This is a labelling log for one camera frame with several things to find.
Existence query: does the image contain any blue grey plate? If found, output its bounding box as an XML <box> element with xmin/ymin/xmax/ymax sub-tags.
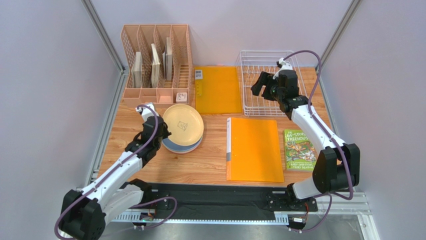
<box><xmin>162</xmin><ymin>137</ymin><xmax>203</xmax><ymax>154</ymax></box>

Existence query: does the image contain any tan wooden plate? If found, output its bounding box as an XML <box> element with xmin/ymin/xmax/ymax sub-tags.
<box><xmin>162</xmin><ymin>104</ymin><xmax>204</xmax><ymax>146</ymax></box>

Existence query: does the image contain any yellow beige plate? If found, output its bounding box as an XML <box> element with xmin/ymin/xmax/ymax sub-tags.
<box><xmin>164</xmin><ymin>145</ymin><xmax>197</xmax><ymax>154</ymax></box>

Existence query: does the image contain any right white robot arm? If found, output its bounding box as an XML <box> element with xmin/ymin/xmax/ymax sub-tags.
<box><xmin>250</xmin><ymin>69</ymin><xmax>361</xmax><ymax>206</ymax></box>

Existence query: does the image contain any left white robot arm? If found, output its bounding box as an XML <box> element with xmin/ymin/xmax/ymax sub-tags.
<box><xmin>54</xmin><ymin>114</ymin><xmax>171</xmax><ymax>240</ymax></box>

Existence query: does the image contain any translucent orange document folder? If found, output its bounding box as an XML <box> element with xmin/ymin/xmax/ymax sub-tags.
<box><xmin>194</xmin><ymin>66</ymin><xmax>242</xmax><ymax>114</ymax></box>

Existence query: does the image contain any white power adapter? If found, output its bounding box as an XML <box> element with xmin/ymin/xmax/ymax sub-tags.
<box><xmin>175</xmin><ymin>92</ymin><xmax>189</xmax><ymax>104</ymax></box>

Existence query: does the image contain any middle beige book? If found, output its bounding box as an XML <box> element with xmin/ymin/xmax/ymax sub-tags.
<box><xmin>151</xmin><ymin>43</ymin><xmax>161</xmax><ymax>88</ymax></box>

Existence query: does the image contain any beige book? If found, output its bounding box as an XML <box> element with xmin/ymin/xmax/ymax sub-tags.
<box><xmin>151</xmin><ymin>43</ymin><xmax>161</xmax><ymax>88</ymax></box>
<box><xmin>163</xmin><ymin>37</ymin><xmax>173</xmax><ymax>81</ymax></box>
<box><xmin>131</xmin><ymin>51</ymin><xmax>143</xmax><ymax>88</ymax></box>

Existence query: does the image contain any left beige book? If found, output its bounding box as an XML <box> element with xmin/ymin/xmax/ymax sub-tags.
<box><xmin>131</xmin><ymin>51</ymin><xmax>143</xmax><ymax>88</ymax></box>

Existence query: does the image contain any green treehouse book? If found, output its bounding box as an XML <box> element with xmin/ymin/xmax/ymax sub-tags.
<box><xmin>283</xmin><ymin>129</ymin><xmax>317</xmax><ymax>172</ymax></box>

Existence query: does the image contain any pink plastic file organizer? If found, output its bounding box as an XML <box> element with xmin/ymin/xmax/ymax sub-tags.
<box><xmin>120</xmin><ymin>24</ymin><xmax>195</xmax><ymax>108</ymax></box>

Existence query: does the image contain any right beige book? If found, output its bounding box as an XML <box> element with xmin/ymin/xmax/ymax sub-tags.
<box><xmin>163</xmin><ymin>37</ymin><xmax>173</xmax><ymax>81</ymax></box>

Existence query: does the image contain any black base mat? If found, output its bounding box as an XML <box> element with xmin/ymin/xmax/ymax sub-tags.
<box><xmin>88</xmin><ymin>181</ymin><xmax>352</xmax><ymax>221</ymax></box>

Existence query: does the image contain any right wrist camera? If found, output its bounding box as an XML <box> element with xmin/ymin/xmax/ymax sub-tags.
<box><xmin>273</xmin><ymin>58</ymin><xmax>298</xmax><ymax>88</ymax></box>

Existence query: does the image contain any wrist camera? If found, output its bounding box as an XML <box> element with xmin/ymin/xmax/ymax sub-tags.
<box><xmin>135</xmin><ymin>102</ymin><xmax>160</xmax><ymax>122</ymax></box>
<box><xmin>273</xmin><ymin>58</ymin><xmax>298</xmax><ymax>88</ymax></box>

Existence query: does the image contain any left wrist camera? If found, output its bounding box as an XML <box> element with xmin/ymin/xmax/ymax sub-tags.
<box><xmin>135</xmin><ymin>102</ymin><xmax>160</xmax><ymax>122</ymax></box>

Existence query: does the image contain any white wire dish rack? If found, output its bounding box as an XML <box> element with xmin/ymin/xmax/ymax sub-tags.
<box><xmin>235</xmin><ymin>49</ymin><xmax>309</xmax><ymax>118</ymax></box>

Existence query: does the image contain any left aluminium frame post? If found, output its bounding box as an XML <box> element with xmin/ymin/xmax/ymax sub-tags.
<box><xmin>81</xmin><ymin>0</ymin><xmax>127</xmax><ymax>74</ymax></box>

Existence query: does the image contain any aluminium frame post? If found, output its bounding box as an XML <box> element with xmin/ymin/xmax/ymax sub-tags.
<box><xmin>81</xmin><ymin>0</ymin><xmax>127</xmax><ymax>74</ymax></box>
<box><xmin>320</xmin><ymin>0</ymin><xmax>363</xmax><ymax>67</ymax></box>

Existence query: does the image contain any orange ring binder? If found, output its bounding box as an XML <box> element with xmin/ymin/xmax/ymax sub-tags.
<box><xmin>226</xmin><ymin>117</ymin><xmax>285</xmax><ymax>183</ymax></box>

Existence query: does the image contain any right aluminium frame post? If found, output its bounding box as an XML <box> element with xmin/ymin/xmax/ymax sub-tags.
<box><xmin>320</xmin><ymin>0</ymin><xmax>363</xmax><ymax>67</ymax></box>

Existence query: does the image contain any aluminium front rail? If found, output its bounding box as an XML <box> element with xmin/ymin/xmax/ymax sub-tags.
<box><xmin>58</xmin><ymin>187</ymin><xmax>380</xmax><ymax>240</ymax></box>

